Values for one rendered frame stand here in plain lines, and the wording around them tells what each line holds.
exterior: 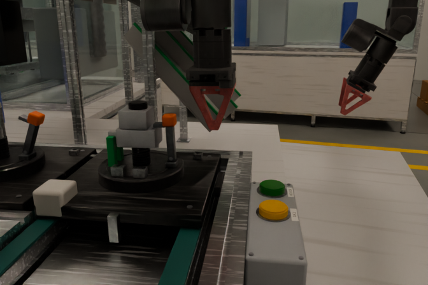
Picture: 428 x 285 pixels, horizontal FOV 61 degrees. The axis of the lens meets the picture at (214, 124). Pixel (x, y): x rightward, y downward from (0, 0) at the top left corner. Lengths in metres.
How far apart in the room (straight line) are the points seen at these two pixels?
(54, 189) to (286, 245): 0.33
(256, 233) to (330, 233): 0.24
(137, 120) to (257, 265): 0.28
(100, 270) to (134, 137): 0.20
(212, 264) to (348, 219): 0.38
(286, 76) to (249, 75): 0.44
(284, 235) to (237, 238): 0.06
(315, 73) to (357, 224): 3.78
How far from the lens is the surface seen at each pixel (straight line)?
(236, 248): 0.45
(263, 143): 1.13
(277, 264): 0.44
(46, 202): 0.57
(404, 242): 0.72
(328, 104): 4.52
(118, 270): 0.51
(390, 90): 4.55
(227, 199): 0.56
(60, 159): 0.74
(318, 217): 0.74
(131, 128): 0.58
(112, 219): 0.52
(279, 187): 0.58
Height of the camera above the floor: 1.21
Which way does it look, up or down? 16 degrees down
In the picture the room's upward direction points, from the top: straight up
